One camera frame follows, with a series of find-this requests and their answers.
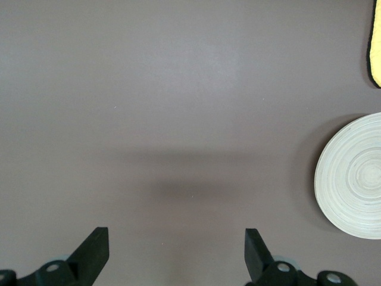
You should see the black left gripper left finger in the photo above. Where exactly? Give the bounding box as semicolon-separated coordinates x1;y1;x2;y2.
0;226;110;286

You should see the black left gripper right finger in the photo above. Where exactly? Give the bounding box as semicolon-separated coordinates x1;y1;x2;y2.
244;228;358;286

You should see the round pale wooden plate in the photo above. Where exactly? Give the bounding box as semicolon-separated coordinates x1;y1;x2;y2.
314;112;381;240

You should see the yellow quilted oven mitt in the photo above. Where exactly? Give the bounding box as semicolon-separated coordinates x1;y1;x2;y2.
366;0;381;89

